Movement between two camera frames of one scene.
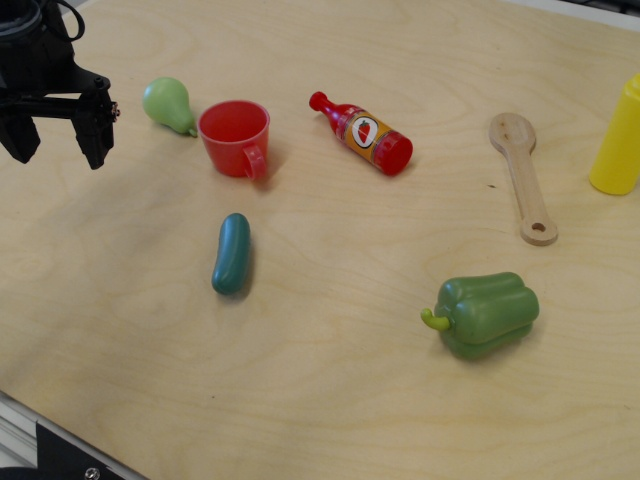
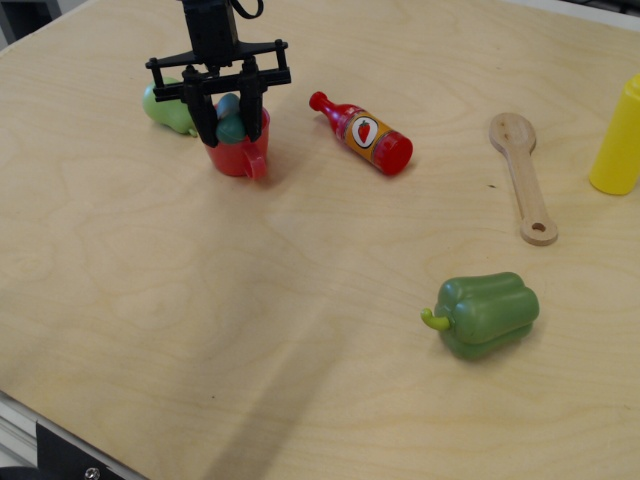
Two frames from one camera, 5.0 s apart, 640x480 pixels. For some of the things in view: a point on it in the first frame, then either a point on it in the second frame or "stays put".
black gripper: (37, 60) to (217, 64)
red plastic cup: (235, 137) stays put
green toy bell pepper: (482, 314) stays put
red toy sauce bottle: (365, 135) stays put
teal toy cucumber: (230, 272) to (230, 127)
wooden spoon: (515, 137) stays put
